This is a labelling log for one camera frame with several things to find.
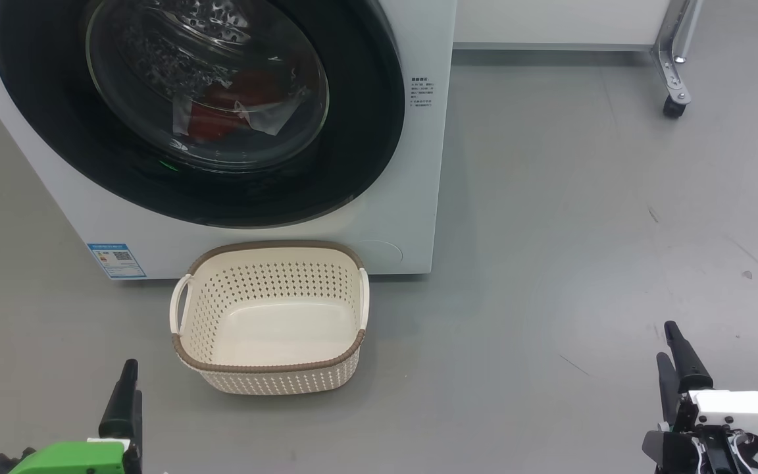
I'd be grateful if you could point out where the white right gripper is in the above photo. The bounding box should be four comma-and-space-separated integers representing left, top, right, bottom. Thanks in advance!
657, 321, 758, 474

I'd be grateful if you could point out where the white partition panel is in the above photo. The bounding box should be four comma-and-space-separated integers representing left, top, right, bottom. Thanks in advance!
453, 0, 676, 52

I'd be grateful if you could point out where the red and white jersey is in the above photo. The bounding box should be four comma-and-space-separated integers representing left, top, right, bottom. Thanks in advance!
172, 66, 304, 142

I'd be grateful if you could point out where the blue energy label sticker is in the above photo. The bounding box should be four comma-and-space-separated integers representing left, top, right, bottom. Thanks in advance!
86, 243, 147, 280

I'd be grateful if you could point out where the cream perforated laundry basket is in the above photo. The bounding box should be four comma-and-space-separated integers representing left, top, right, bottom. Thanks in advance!
169, 240, 370, 396

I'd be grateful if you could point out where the grey metal partition foot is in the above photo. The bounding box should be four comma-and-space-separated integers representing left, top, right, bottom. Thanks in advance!
650, 0, 705, 119

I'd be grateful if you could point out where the black round glass washer door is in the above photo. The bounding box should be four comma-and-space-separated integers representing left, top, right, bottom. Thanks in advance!
0, 0, 406, 229

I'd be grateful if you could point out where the white front-load washing machine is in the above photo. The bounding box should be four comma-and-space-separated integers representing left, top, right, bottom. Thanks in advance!
0, 0, 457, 280

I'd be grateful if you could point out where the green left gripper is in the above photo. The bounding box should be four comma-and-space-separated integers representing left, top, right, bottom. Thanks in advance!
7, 359, 143, 474

